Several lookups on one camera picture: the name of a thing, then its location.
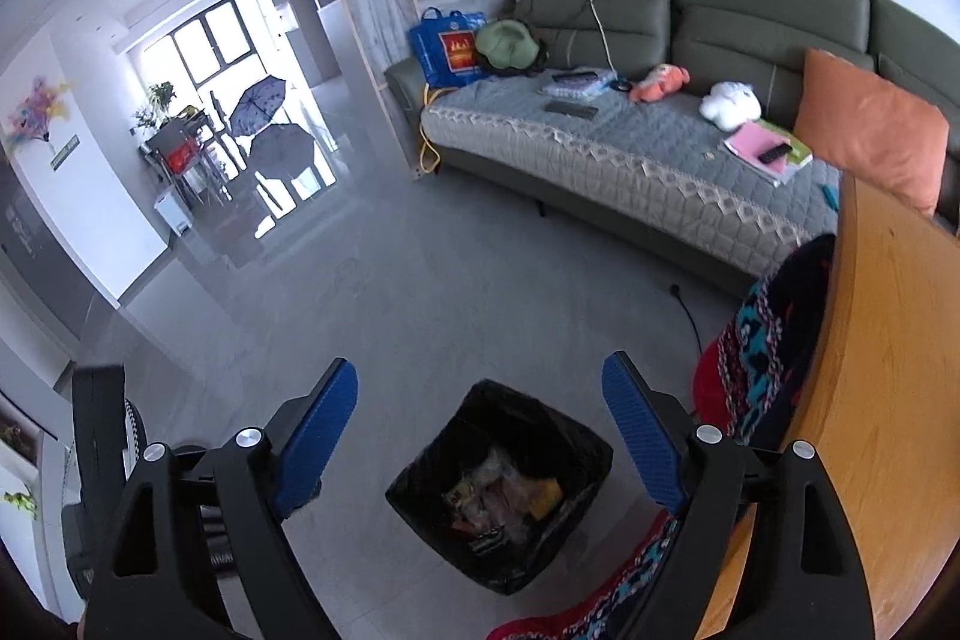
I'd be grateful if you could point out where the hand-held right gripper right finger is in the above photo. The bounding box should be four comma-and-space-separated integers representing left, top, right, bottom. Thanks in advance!
602, 350, 876, 640

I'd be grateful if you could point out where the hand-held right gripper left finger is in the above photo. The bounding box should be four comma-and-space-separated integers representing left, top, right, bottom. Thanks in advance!
79, 357, 359, 640

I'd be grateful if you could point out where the trash bin with black liner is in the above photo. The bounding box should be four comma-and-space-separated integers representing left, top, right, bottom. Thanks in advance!
384, 377, 615, 597

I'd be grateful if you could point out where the red patterned blanket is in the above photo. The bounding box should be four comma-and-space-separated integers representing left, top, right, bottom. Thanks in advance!
486, 232, 839, 640

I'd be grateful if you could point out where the white storage box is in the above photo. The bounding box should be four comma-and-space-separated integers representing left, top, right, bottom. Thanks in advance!
153, 189, 193, 237

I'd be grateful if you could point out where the grey quilted sofa cover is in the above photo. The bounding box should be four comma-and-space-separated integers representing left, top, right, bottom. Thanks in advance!
418, 72, 842, 280

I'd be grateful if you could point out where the small table with red box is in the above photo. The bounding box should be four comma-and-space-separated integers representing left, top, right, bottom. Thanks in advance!
138, 110, 227, 208

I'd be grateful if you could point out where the grey open umbrella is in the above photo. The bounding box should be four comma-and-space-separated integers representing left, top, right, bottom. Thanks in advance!
250, 122, 317, 178

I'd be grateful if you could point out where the pink notebook stack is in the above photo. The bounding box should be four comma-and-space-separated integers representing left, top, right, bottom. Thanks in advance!
721, 119, 815, 186

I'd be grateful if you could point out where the potted plant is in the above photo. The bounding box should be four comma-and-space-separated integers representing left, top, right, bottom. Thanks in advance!
130, 80, 178, 133

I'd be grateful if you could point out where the dark blue open umbrella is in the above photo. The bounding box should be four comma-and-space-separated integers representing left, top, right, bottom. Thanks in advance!
228, 74, 290, 139

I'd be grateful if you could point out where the white plush toy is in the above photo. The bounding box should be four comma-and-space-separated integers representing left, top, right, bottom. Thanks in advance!
699, 80, 765, 130

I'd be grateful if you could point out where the orange plush toy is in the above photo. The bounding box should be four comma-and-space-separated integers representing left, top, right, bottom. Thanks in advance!
628, 63, 692, 104

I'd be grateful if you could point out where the clear plastic package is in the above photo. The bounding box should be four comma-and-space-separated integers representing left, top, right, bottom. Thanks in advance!
541, 71, 624, 98

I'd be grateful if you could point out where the large orange cushion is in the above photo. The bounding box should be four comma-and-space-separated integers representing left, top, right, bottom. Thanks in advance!
793, 47, 951, 218

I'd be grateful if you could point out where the blue shopping bag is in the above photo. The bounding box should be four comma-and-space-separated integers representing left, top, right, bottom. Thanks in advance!
409, 7, 489, 89

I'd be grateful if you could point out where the green round cushion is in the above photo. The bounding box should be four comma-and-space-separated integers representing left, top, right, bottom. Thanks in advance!
474, 18, 543, 79

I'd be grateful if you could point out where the green leather sofa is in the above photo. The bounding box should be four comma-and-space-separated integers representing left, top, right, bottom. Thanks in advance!
384, 0, 960, 300

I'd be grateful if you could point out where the black floor cable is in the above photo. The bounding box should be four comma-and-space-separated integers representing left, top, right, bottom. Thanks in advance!
667, 283, 704, 350

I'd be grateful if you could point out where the yellow cable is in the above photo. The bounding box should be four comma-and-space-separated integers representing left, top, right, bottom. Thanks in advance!
418, 83, 445, 178

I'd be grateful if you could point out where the colourful wall decoration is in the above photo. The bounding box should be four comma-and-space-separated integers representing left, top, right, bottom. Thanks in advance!
6, 75, 74, 151

